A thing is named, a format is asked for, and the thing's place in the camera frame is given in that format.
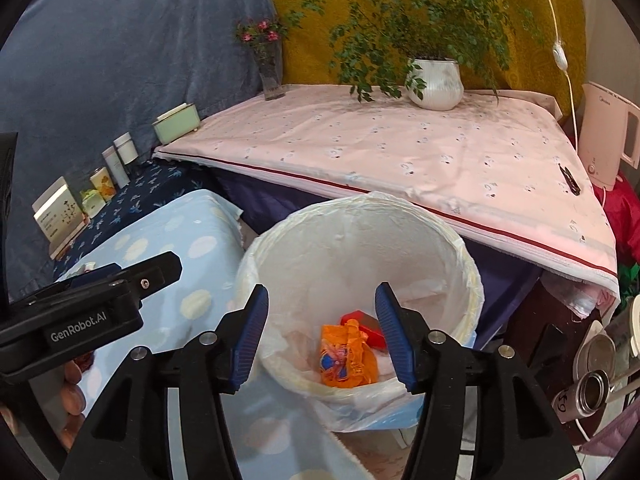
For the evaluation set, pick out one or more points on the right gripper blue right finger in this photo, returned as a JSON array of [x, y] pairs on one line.
[[404, 331]]

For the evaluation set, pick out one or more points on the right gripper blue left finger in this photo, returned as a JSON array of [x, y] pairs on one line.
[[247, 330]]

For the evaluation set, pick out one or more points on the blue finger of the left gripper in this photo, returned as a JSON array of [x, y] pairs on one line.
[[87, 274]]

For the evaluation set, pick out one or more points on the red cardboard box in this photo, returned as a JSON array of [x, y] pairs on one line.
[[369, 327]]

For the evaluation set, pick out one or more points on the orange plastic bag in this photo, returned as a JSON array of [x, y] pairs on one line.
[[345, 359]]

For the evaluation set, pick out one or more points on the white lined trash bin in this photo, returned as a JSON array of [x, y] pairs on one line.
[[326, 260]]

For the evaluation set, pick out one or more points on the person's left hand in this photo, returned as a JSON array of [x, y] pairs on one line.
[[74, 403]]

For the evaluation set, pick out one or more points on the white open gift box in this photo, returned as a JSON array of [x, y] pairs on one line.
[[59, 217]]

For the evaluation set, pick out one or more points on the green white small packet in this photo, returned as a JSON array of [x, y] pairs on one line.
[[92, 202]]

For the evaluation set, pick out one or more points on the light blue dotted cloth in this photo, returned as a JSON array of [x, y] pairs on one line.
[[272, 434]]

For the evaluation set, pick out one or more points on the yellow orange small can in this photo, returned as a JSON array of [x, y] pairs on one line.
[[102, 182]]

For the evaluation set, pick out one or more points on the tall white tube bottle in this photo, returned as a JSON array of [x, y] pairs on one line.
[[115, 167]]

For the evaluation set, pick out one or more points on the dark blue floral cloth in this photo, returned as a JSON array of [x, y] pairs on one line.
[[159, 184]]

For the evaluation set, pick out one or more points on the white round jar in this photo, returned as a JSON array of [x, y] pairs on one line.
[[126, 149]]

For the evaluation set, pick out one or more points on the mint green tissue box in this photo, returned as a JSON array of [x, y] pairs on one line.
[[176, 123]]

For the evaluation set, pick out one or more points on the pink floral tablecloth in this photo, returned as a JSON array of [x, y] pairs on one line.
[[489, 167]]

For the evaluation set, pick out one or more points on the silver metal cup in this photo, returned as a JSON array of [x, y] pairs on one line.
[[583, 398]]

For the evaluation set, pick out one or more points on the blue grey blanket backdrop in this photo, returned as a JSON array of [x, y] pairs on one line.
[[76, 74]]

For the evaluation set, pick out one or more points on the red fabric item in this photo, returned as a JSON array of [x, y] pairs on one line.
[[622, 209]]

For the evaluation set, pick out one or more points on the glass vase pink flowers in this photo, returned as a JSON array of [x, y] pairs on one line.
[[264, 39]]

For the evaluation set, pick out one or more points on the pink electric kettle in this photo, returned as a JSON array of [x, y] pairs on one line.
[[609, 135]]

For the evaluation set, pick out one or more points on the green potted plant white pot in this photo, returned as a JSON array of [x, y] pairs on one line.
[[378, 44]]

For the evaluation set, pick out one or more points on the mustard yellow blanket backdrop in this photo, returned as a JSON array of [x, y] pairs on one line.
[[537, 45]]

